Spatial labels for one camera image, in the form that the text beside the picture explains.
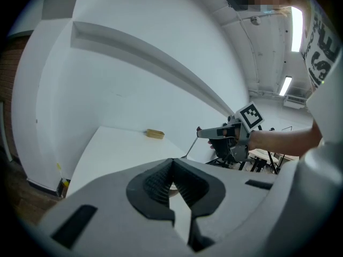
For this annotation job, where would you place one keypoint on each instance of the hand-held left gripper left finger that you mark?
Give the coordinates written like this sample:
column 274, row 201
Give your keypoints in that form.
column 107, row 218

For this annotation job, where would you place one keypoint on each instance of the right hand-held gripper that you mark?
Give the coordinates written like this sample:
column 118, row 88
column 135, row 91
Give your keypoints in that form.
column 250, row 118

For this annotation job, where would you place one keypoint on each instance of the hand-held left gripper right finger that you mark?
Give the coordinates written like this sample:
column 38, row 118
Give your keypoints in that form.
column 235, row 197

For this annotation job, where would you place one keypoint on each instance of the small metal spoon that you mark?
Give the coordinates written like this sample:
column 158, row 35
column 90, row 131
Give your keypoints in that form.
column 190, row 147

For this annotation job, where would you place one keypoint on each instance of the person's right forearm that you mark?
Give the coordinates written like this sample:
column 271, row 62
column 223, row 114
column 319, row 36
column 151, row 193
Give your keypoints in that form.
column 281, row 142

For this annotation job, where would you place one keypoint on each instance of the small yellow and black box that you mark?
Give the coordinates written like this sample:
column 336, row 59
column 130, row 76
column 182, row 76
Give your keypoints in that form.
column 63, row 187

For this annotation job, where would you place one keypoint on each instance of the wooden table black legs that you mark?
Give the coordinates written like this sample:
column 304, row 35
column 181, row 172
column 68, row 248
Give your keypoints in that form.
column 268, row 154

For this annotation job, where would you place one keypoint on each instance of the tan rectangular box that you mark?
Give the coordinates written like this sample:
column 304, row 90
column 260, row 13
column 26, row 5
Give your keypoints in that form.
column 155, row 134

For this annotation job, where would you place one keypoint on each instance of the long ceiling light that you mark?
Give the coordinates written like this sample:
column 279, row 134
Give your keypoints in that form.
column 285, row 85
column 296, row 28

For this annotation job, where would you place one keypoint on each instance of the white air conditioner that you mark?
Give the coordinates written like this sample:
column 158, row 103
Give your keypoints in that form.
column 294, row 100

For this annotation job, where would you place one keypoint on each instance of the white ceiling conduit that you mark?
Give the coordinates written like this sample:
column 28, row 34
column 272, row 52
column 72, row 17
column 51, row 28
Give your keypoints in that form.
column 250, row 47

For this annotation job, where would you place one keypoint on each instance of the round ceiling detector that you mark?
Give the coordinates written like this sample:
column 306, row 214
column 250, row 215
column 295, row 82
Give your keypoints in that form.
column 256, row 20

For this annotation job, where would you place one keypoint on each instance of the white printed shirt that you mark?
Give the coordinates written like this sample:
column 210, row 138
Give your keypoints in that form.
column 321, row 57

